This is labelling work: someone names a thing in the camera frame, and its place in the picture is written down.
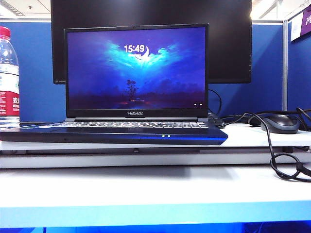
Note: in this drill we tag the black Hasee laptop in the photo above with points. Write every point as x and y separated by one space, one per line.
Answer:
136 72

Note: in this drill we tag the black desktop keyboard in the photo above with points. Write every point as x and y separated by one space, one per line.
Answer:
216 120

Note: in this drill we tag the white raised desk platform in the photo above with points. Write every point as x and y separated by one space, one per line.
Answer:
145 160

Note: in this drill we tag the grey partition post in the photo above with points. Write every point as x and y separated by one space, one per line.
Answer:
285 72

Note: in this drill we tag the purple white poster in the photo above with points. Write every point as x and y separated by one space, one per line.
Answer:
306 24

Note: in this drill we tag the wide blue partition panel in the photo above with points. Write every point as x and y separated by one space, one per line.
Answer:
267 72

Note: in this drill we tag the black ASUS monitor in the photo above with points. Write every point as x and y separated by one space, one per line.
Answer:
230 36

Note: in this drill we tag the black grey computer mouse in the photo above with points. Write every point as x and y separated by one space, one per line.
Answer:
280 124

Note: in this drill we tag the narrow blue partition panel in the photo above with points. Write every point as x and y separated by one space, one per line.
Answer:
298 72

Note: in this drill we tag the clear water bottle red label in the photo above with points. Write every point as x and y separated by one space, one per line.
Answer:
8 72

